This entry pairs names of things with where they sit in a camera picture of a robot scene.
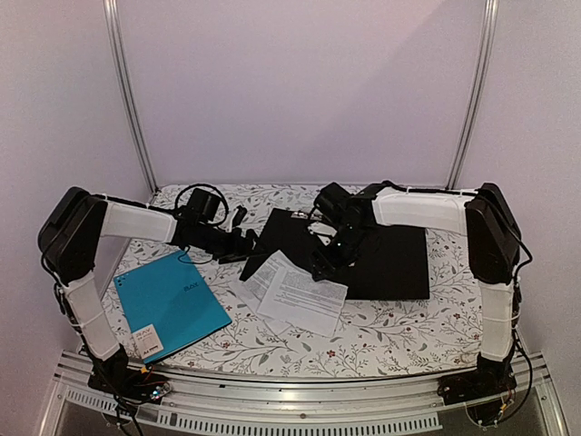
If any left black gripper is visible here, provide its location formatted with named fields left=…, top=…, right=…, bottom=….
left=196, top=223, right=269, bottom=264

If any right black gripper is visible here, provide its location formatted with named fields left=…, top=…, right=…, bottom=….
left=310, top=223, right=370, bottom=282

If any printed paper sheet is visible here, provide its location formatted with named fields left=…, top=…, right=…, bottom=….
left=258, top=268, right=348, bottom=337
left=239, top=251, right=290, bottom=335

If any black clip folder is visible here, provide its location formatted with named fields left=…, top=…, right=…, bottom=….
left=240, top=208, right=430, bottom=301

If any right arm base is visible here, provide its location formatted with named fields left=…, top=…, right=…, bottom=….
left=437, top=354, right=517, bottom=427

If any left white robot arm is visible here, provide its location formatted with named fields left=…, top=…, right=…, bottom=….
left=37, top=183, right=258, bottom=394

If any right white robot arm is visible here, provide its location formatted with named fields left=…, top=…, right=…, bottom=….
left=311, top=181, right=524, bottom=396

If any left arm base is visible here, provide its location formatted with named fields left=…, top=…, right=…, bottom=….
left=87, top=345, right=172, bottom=404

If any blue folder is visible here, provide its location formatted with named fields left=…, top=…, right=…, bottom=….
left=113, top=251, right=231, bottom=364

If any floral tablecloth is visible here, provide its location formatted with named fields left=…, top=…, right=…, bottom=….
left=81, top=183, right=523, bottom=379

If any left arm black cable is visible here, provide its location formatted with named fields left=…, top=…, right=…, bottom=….
left=173, top=183, right=231, bottom=228

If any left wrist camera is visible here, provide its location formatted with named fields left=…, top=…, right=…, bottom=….
left=186, top=188, right=221, bottom=223

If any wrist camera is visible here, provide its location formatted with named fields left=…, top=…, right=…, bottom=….
left=314, top=183, right=350, bottom=221
left=186, top=188, right=221, bottom=223

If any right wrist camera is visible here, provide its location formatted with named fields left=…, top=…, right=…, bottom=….
left=314, top=183, right=350, bottom=221

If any front aluminium rail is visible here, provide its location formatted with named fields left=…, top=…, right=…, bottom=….
left=39, top=352, right=569, bottom=435

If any left aluminium frame post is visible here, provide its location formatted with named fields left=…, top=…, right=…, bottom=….
left=103, top=0, right=159, bottom=194

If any aluminium frame post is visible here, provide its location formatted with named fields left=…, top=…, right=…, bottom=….
left=103, top=0, right=159, bottom=194
left=446, top=0, right=499, bottom=189

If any right aluminium frame post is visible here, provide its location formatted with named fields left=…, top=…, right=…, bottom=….
left=446, top=0, right=499, bottom=189

